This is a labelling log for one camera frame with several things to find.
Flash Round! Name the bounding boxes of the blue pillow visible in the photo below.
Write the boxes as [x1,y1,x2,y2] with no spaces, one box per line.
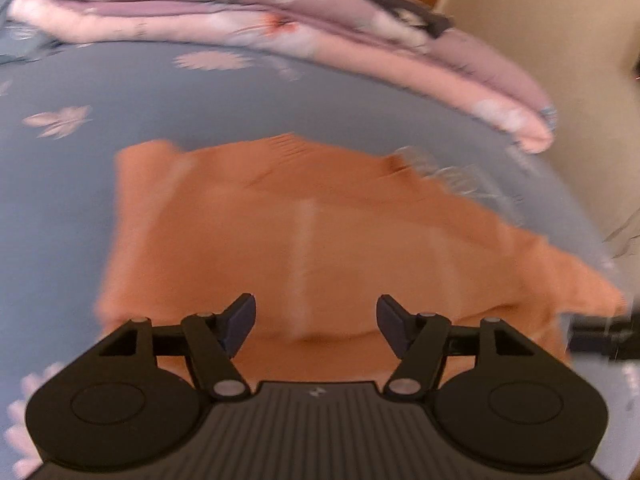
[0,0,68,67]

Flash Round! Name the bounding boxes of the pink floral quilt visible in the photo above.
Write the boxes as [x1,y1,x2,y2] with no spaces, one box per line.
[0,0,558,155]

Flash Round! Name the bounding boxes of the bed with blue floral sheet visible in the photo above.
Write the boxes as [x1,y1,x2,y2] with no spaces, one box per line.
[0,0,640,480]

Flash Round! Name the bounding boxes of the dark folded clothes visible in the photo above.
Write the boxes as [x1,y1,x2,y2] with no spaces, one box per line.
[350,0,451,38]

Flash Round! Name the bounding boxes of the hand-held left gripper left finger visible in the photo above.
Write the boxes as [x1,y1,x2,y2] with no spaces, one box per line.
[97,292,257,402]

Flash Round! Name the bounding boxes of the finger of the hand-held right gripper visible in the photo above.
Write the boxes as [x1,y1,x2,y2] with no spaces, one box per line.
[569,326,640,361]
[580,307,640,327]

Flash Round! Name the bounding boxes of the orange striped sweater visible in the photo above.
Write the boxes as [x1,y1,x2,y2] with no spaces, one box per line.
[95,132,626,386]

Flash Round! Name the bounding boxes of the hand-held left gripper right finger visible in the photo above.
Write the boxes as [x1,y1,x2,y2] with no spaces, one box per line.
[376,294,538,402]

